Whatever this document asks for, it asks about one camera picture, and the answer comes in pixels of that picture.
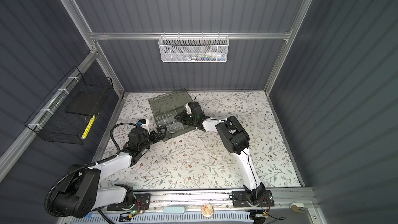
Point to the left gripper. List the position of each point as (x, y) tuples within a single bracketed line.
[(158, 135)]

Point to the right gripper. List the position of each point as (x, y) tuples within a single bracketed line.
[(182, 117)]

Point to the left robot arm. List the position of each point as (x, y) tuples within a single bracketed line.
[(78, 192)]

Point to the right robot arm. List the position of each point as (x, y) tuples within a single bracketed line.
[(234, 138)]

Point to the grey compartment organizer box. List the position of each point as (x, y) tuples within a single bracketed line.
[(164, 109)]

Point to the floral table mat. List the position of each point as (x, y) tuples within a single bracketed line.
[(199, 159)]

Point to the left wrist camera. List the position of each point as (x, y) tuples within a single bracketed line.
[(144, 123)]

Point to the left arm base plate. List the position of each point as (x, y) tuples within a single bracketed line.
[(139, 202)]

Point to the white wire mesh basket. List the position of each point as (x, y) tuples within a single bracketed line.
[(193, 50)]

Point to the black wire basket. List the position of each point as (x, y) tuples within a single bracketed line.
[(64, 117)]

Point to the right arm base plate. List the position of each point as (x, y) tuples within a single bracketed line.
[(242, 199)]

